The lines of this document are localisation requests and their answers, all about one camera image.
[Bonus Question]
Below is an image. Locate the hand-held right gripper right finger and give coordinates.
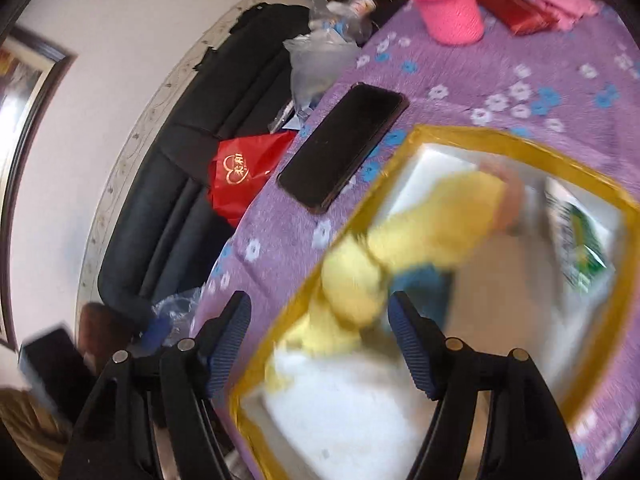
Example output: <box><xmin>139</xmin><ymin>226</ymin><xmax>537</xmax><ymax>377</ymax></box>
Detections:
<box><xmin>388</xmin><ymin>291</ymin><xmax>583</xmax><ymax>480</ymax></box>

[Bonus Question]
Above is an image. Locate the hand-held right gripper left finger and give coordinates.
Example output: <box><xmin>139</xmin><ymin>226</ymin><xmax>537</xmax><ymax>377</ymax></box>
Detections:
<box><xmin>60</xmin><ymin>291</ymin><xmax>252</xmax><ymax>480</ymax></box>

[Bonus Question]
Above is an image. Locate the yellow cloth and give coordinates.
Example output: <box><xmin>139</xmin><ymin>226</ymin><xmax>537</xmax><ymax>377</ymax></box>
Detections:
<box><xmin>264</xmin><ymin>169</ymin><xmax>523</xmax><ymax>393</ymax></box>

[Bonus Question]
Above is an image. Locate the yellow storage box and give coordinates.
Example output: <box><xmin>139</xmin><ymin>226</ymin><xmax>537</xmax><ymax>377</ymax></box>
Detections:
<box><xmin>227</xmin><ymin>124</ymin><xmax>640</xmax><ymax>480</ymax></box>

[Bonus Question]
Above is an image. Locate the crumpled clear plastic bag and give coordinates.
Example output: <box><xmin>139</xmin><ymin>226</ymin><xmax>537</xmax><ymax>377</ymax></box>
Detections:
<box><xmin>149</xmin><ymin>286</ymin><xmax>207</xmax><ymax>347</ymax></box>

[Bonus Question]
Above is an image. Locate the red plastic bag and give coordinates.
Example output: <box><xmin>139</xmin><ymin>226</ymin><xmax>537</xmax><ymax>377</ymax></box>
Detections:
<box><xmin>207</xmin><ymin>131</ymin><xmax>297</xmax><ymax>229</ymax></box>

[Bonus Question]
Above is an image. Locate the black box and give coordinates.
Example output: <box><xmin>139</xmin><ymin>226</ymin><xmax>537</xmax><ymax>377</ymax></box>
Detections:
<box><xmin>19</xmin><ymin>326</ymin><xmax>97</xmax><ymax>427</ymax></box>

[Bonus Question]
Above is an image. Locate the green and white packet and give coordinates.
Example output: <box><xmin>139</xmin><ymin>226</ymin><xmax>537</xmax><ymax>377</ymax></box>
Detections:
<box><xmin>544</xmin><ymin>179</ymin><xmax>617</xmax><ymax>295</ymax></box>

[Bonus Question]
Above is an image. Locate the black sofa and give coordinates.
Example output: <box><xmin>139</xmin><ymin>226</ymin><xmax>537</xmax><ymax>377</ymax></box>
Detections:
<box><xmin>96</xmin><ymin>2</ymin><xmax>313</xmax><ymax>328</ymax></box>

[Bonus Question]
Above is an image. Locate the black phone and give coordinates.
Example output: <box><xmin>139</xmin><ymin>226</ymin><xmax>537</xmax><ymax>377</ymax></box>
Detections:
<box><xmin>276</xmin><ymin>82</ymin><xmax>409</xmax><ymax>214</ymax></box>

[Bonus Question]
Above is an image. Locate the red wallet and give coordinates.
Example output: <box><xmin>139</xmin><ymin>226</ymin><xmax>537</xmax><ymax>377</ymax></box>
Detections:
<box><xmin>472</xmin><ymin>0</ymin><xmax>561</xmax><ymax>37</ymax></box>

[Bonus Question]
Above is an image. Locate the pink cloth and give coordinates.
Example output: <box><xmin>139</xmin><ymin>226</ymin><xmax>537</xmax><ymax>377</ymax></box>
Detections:
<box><xmin>532</xmin><ymin>0</ymin><xmax>601</xmax><ymax>32</ymax></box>

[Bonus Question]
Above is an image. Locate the framed wall picture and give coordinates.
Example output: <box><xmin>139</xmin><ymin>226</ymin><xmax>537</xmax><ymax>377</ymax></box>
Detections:
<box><xmin>0</xmin><ymin>24</ymin><xmax>77</xmax><ymax>352</ymax></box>

